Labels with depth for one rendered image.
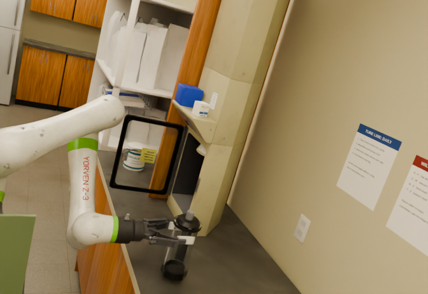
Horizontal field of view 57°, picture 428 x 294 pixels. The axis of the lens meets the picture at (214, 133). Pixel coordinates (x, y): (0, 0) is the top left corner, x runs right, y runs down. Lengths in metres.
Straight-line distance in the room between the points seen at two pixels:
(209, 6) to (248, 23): 0.37
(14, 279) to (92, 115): 0.56
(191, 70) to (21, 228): 1.13
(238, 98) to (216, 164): 0.32
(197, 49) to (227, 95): 0.40
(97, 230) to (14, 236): 0.25
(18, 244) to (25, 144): 0.29
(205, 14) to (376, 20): 0.79
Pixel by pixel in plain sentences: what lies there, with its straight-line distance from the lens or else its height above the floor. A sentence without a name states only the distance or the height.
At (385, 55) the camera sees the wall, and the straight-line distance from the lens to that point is 1.66.
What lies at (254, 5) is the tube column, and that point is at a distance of 1.69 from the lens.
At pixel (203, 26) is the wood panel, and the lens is 2.00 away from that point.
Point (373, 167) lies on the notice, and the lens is 1.59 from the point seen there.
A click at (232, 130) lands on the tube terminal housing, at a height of 1.49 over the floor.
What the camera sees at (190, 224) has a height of 1.20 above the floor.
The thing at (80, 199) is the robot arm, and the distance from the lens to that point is 1.52.
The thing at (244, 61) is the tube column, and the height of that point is 1.80.
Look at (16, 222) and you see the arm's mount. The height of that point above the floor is 1.22.
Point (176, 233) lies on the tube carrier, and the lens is 1.49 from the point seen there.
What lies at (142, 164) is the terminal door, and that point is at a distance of 2.05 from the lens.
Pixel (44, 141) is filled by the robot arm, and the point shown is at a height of 1.43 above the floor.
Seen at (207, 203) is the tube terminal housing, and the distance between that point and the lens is 1.87.
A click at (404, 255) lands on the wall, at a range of 1.50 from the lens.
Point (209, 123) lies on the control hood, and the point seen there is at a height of 1.50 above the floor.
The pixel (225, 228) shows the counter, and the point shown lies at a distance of 2.10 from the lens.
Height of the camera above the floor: 1.88
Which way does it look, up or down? 14 degrees down
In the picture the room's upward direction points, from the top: 16 degrees clockwise
